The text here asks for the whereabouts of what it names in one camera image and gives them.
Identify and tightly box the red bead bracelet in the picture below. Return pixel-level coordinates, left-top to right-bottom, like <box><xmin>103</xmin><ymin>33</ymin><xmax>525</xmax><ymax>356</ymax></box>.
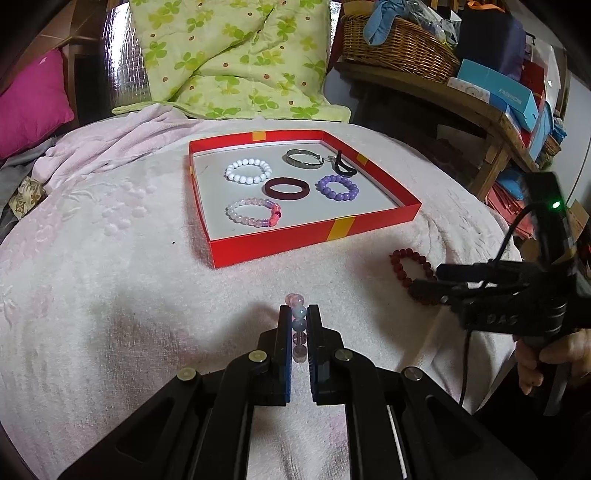
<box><xmin>389</xmin><ymin>247</ymin><xmax>440</xmax><ymax>306</ymax></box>

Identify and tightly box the light pink bead bracelet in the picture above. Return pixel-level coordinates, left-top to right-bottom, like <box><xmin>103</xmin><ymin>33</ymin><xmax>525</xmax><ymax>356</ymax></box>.
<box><xmin>284</xmin><ymin>292</ymin><xmax>310</xmax><ymax>364</ymax></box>

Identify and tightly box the black hair tie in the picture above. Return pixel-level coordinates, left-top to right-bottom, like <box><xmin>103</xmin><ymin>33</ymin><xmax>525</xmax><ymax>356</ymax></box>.
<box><xmin>329</xmin><ymin>149</ymin><xmax>359</xmax><ymax>178</ymax></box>

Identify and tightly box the dark maroon bangle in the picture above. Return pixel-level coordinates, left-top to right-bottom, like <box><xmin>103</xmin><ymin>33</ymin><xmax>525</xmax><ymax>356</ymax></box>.
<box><xmin>263</xmin><ymin>177</ymin><xmax>311</xmax><ymax>201</ymax></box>

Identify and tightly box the person's right hand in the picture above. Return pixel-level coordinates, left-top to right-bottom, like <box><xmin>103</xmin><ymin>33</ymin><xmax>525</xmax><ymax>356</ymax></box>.
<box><xmin>513</xmin><ymin>329</ymin><xmax>591</xmax><ymax>395</ymax></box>

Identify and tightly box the wooden side table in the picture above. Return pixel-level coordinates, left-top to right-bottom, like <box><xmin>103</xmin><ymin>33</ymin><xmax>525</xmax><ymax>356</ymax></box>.
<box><xmin>335</xmin><ymin>60</ymin><xmax>539</xmax><ymax>200</ymax></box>

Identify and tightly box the red shallow box tray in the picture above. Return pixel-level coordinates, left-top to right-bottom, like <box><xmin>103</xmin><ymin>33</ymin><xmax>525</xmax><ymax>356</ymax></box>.
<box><xmin>188</xmin><ymin>130</ymin><xmax>421</xmax><ymax>268</ymax></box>

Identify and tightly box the blue fashion box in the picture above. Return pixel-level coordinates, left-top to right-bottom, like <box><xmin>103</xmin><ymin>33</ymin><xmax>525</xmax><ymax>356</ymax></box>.
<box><xmin>458</xmin><ymin>59</ymin><xmax>538</xmax><ymax>132</ymax></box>

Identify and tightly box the silver metal bangle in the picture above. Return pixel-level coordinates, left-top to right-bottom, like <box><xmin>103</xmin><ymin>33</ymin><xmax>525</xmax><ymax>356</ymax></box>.
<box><xmin>283</xmin><ymin>149</ymin><xmax>325</xmax><ymax>170</ymax></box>

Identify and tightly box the wicker basket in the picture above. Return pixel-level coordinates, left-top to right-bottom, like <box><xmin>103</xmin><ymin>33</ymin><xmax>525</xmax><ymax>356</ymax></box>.
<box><xmin>341</xmin><ymin>14</ymin><xmax>460</xmax><ymax>83</ymax></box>

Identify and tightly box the blue cloth in basket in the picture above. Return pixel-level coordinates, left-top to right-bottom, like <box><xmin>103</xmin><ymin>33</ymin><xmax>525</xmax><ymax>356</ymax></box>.
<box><xmin>363</xmin><ymin>0</ymin><xmax>408</xmax><ymax>46</ymax></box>

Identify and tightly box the small floral pouch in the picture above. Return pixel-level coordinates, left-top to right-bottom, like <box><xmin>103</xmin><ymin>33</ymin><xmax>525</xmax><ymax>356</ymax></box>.
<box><xmin>8</xmin><ymin>176</ymin><xmax>47</xmax><ymax>220</ymax></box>

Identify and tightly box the green clover pattern quilt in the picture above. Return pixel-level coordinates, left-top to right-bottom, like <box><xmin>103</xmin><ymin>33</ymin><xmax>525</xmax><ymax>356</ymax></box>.
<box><xmin>114</xmin><ymin>1</ymin><xmax>351</xmax><ymax>123</ymax></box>

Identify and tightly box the grey bed sheet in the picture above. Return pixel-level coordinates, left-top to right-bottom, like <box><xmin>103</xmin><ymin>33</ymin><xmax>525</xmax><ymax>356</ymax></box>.
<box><xmin>0</xmin><ymin>136</ymin><xmax>57</xmax><ymax>242</ymax></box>

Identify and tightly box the silver insulation foil sheet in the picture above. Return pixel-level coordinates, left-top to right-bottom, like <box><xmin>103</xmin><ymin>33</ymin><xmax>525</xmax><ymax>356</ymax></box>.
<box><xmin>101</xmin><ymin>1</ymin><xmax>150</xmax><ymax>108</ymax></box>

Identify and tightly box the magenta pillow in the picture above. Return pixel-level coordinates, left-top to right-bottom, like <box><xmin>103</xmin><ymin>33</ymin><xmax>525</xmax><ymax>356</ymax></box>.
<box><xmin>0</xmin><ymin>49</ymin><xmax>74</xmax><ymax>161</ymax></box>

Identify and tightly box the purple bead bracelet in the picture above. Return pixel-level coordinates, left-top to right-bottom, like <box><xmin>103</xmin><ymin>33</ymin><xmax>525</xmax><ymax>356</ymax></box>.
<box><xmin>315</xmin><ymin>174</ymin><xmax>361</xmax><ymax>203</ymax></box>

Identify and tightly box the pink bead bracelet with charm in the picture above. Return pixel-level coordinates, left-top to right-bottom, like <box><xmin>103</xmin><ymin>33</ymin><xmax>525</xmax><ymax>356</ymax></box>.
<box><xmin>225</xmin><ymin>197</ymin><xmax>284</xmax><ymax>229</ymax></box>

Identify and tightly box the white bead bracelet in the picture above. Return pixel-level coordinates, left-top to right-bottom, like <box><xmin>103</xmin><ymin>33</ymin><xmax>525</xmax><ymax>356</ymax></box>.
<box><xmin>223</xmin><ymin>157</ymin><xmax>275</xmax><ymax>186</ymax></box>

